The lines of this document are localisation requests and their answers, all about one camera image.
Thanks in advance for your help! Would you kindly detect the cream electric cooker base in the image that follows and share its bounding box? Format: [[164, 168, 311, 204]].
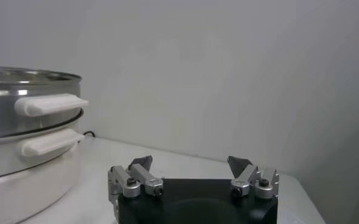
[[0, 109, 85, 224]]

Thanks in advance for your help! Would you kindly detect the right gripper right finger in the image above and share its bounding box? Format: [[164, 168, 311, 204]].
[[227, 155, 280, 200]]

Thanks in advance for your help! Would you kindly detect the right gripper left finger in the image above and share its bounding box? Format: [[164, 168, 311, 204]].
[[107, 155, 165, 200]]

